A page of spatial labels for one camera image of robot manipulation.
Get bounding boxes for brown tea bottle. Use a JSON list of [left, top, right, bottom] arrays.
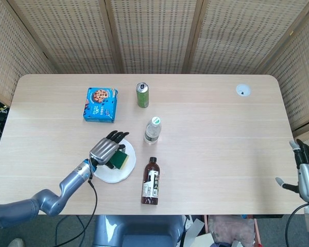
[[141, 156, 162, 206]]

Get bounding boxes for white round cable grommet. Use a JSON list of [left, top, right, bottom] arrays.
[[235, 83, 251, 97]]

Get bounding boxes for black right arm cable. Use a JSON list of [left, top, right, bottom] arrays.
[[284, 203, 309, 247]]

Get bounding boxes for pink plastic bag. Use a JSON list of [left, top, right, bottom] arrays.
[[208, 215, 258, 245]]

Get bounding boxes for green yellow sponge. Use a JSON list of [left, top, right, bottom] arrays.
[[110, 151, 130, 171]]

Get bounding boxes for light shoe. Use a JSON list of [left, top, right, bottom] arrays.
[[7, 238, 25, 247]]

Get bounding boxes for white round plate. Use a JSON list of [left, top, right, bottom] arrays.
[[92, 139, 136, 184]]

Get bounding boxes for blue cookie box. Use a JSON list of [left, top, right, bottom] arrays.
[[82, 87, 119, 124]]

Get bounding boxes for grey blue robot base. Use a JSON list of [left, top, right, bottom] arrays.
[[92, 215, 185, 247]]

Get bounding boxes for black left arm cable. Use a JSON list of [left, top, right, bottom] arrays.
[[55, 179, 98, 247]]

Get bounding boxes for clear water bottle green label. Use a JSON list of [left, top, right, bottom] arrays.
[[143, 116, 162, 145]]

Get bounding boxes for woven folding screen panel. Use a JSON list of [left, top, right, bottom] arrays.
[[0, 0, 57, 106], [104, 0, 205, 75], [257, 0, 309, 134], [6, 0, 123, 75], [186, 0, 309, 75]]

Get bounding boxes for green drink can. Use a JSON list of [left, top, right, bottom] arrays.
[[136, 82, 150, 108]]

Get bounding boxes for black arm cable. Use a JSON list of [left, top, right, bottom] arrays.
[[284, 203, 309, 247], [55, 179, 98, 247]]

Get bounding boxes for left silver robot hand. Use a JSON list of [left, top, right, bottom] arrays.
[[89, 130, 130, 170]]

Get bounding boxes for white cardboard sheet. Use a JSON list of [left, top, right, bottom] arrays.
[[187, 218, 205, 240]]

